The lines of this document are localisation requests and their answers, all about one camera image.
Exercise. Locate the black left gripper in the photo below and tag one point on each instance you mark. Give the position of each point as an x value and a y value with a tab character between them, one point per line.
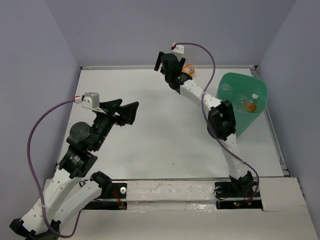
128	111

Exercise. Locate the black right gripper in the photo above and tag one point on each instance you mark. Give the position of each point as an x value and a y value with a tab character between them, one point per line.
159	61

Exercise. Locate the small orange bottle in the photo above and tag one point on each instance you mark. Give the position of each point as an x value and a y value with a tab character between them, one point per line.
188	69

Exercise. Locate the clear jar metal lid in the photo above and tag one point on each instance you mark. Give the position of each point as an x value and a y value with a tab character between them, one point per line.
226	90

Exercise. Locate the large orange juice bottle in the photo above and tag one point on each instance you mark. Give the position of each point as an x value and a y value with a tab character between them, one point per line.
252	105

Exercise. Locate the blue label water bottle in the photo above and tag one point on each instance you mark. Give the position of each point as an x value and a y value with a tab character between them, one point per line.
240	103

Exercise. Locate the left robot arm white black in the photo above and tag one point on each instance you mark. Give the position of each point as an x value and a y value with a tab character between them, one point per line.
44	220

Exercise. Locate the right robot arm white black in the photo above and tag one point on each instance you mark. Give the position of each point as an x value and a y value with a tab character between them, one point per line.
221	125

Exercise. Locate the green plastic bin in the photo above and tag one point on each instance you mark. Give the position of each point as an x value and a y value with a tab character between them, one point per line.
248	96

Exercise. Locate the white foam strip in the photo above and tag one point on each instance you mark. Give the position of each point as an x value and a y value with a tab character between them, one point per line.
170	195

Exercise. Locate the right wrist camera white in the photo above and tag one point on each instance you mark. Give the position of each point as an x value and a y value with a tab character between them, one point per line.
177	48

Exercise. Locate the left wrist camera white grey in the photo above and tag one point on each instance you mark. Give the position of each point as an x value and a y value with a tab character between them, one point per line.
91	100

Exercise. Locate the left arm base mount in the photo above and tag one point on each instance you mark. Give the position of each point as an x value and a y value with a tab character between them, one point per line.
114	200

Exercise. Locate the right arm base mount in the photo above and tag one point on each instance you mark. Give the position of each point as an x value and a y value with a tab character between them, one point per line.
229	199

